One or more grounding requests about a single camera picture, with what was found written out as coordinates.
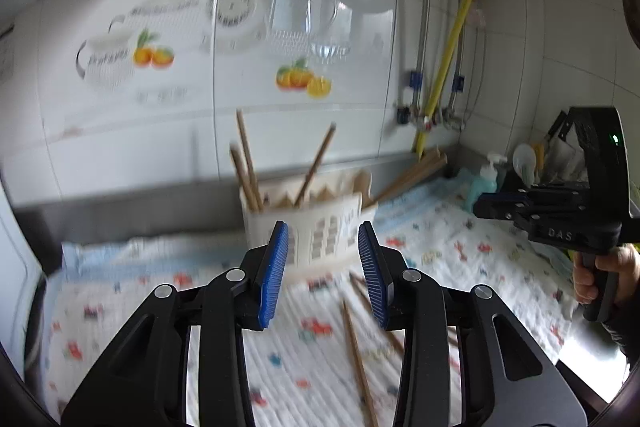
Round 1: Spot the white plastic ladle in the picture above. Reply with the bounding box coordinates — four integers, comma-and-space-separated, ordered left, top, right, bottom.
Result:
512, 143, 539, 184

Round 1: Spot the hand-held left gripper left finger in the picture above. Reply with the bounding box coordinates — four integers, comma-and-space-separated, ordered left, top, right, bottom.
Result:
60, 221, 291, 427

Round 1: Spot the yellow gas hose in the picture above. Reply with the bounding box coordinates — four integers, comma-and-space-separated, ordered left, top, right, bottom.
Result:
413, 0, 479, 156

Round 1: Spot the black handle cleaver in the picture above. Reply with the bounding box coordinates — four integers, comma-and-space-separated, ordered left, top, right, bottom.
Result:
547, 109, 571, 144

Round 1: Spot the metal wall valve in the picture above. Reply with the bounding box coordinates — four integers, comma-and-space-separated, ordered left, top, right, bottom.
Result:
439, 106, 464, 130

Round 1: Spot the white printed cloth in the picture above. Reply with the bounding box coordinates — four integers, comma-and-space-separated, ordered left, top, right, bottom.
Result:
42, 167, 581, 427

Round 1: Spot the person's right forearm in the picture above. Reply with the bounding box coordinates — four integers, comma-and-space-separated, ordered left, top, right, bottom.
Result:
597, 292, 640, 360

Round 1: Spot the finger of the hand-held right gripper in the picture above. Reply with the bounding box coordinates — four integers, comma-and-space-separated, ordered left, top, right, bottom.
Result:
473, 191, 546, 229
519, 183, 594, 208

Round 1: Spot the teal pump soap bottle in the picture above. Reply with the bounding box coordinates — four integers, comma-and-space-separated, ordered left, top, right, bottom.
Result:
467, 151, 506, 214

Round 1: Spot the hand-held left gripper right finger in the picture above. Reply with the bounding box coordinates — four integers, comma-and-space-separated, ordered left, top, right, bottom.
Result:
357, 222, 588, 427

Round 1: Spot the person's right hand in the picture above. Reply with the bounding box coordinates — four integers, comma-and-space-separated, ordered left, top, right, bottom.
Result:
573, 244, 640, 306

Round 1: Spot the red handle wall valve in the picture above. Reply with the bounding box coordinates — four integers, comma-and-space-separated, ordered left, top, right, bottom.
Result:
397, 104, 437, 130

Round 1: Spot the group of wooden chopsticks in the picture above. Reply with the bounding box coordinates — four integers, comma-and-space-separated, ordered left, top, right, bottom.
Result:
229, 109, 459, 427

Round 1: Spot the white plastic utensil holder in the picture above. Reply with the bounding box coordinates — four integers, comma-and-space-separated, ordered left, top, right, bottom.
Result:
239, 171, 374, 279

